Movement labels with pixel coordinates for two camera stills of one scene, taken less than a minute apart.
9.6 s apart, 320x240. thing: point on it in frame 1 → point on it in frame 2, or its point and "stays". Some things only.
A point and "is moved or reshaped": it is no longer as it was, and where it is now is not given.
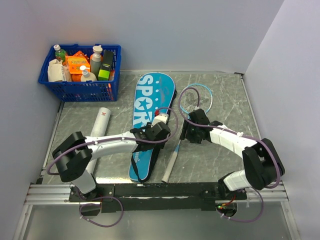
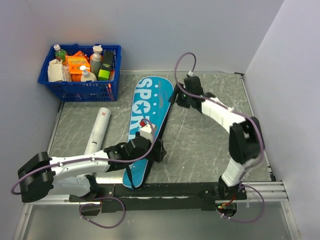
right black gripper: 187,125 → 178,90
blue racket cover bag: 156,93 is moved or reshaped
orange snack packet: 76,61 stays
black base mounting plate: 161,197 stays
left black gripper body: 158,145 → 153,154
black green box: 104,73 stays
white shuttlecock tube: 99,129 stays
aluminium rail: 59,195 stays
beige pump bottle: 87,75 stays
